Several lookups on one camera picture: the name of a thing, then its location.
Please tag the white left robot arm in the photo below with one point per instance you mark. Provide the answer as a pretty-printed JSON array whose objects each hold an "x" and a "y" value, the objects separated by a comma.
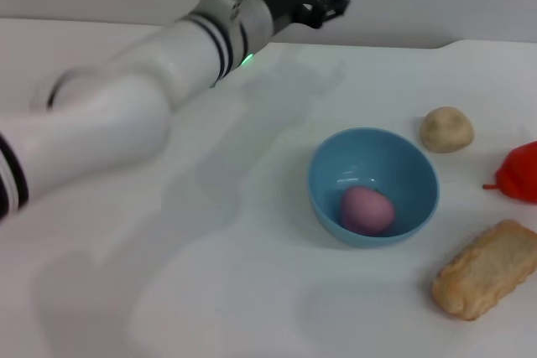
[{"x": 126, "y": 94}]

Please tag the pink peach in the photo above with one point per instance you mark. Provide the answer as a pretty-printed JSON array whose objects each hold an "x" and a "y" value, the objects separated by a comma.
[{"x": 367, "y": 209}]

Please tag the red pepper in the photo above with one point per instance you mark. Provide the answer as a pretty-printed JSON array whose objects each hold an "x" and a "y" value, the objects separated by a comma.
[{"x": 520, "y": 173}]

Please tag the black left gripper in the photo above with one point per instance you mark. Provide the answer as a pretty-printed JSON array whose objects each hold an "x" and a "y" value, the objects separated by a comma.
[{"x": 293, "y": 1}]

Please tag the blue bowl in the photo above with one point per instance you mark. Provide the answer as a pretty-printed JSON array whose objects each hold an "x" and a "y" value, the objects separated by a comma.
[{"x": 373, "y": 173}]

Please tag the beige peach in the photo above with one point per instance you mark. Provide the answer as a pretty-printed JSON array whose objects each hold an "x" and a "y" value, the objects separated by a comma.
[{"x": 446, "y": 129}]

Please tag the golden bread loaf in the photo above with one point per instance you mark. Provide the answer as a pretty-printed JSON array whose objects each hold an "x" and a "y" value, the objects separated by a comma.
[{"x": 482, "y": 270}]

